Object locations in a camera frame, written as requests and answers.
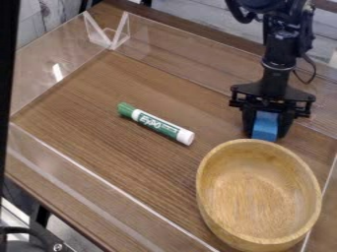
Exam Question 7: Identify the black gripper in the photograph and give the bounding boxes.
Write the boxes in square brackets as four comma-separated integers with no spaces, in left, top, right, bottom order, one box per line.
[228,82,315,138]

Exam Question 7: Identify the blue foam block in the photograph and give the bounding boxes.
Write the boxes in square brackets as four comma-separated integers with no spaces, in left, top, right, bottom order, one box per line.
[251,111,278,142]

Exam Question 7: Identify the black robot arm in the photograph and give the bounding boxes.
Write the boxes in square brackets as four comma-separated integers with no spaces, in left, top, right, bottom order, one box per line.
[223,0,315,142]

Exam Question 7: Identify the brown wooden bowl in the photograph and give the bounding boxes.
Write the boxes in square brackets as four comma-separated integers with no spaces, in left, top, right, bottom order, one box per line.
[196,139,322,252]

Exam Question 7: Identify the green Expo marker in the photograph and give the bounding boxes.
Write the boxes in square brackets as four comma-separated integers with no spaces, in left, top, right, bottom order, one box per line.
[117,102,195,146]

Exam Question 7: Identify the clear acrylic tray walls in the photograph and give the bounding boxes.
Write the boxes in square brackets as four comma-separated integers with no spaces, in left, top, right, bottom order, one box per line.
[0,9,337,252]

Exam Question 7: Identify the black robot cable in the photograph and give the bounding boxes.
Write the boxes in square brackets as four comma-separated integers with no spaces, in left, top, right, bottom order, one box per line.
[291,52,318,85]

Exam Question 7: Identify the black cable lower left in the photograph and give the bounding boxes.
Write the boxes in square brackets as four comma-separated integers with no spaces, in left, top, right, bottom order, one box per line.
[0,225,48,252]

